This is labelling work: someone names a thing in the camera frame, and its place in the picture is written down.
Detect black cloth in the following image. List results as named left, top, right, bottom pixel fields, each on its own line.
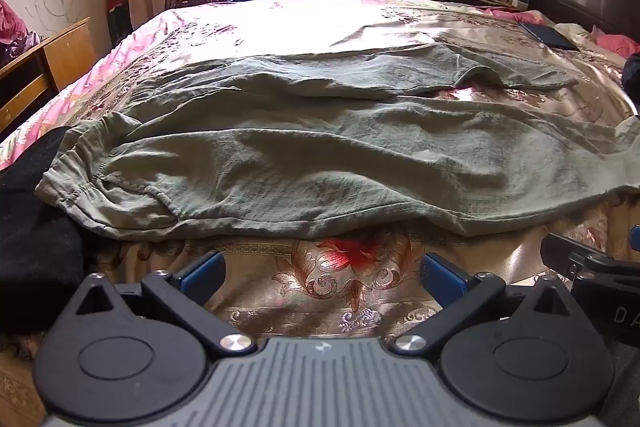
left=0, top=125, right=90, bottom=339

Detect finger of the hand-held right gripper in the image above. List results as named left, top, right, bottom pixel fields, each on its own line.
left=541, top=233, right=640, bottom=282

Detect pink floral quilt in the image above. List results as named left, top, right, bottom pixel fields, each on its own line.
left=0, top=7, right=181, bottom=158

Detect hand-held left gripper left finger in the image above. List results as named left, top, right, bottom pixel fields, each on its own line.
left=64, top=251, right=257, bottom=356

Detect dark blue cloth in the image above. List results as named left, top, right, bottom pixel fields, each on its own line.
left=621, top=53, right=640, bottom=116

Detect red bag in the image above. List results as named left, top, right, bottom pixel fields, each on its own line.
left=106, top=0, right=134, bottom=48

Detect green pants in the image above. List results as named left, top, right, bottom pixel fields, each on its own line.
left=35, top=42, right=640, bottom=241

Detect floral beige bedspread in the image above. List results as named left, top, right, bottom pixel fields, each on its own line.
left=0, top=0, right=640, bottom=427

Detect pink pillow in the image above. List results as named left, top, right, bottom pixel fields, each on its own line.
left=592, top=26, right=640, bottom=58

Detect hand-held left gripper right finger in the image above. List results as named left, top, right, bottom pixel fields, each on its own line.
left=419, top=252, right=584, bottom=356

